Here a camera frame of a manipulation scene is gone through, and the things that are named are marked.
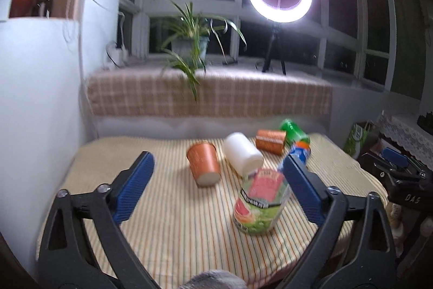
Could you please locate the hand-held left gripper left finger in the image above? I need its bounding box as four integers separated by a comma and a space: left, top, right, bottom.
37, 151, 160, 289

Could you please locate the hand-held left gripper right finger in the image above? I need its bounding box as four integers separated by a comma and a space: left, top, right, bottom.
277, 155, 397, 289

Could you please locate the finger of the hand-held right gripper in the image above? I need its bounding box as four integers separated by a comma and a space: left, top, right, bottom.
359, 152, 395, 186
381, 146, 426, 177

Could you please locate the green red printed cup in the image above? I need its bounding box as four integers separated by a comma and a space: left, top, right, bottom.
233, 168, 292, 236

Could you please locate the plain orange paper cup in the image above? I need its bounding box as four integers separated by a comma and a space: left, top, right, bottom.
186, 142, 221, 188

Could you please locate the white lace cloth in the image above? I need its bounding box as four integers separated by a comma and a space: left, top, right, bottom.
375, 111, 433, 161

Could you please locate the green white bag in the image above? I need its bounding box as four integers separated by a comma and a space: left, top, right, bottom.
344, 121, 375, 160

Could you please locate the dark object on lace cloth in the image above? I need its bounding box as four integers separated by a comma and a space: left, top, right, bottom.
417, 113, 433, 130

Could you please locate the green soda bottle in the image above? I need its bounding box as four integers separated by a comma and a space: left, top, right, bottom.
280, 119, 311, 145

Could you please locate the striped tablecloth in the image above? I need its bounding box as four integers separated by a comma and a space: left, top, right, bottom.
35, 133, 389, 287

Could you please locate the white plastic bottle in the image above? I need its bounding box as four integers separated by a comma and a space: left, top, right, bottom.
222, 132, 265, 174

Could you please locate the plaid cloth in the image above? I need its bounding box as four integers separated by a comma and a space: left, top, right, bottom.
86, 67, 334, 118

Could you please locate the black tripod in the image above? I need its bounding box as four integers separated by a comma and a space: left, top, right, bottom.
262, 22, 287, 76

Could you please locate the potted spider plant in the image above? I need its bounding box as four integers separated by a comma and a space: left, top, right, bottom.
158, 0, 247, 102

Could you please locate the dark bottle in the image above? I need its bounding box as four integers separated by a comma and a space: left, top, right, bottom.
33, 0, 55, 18

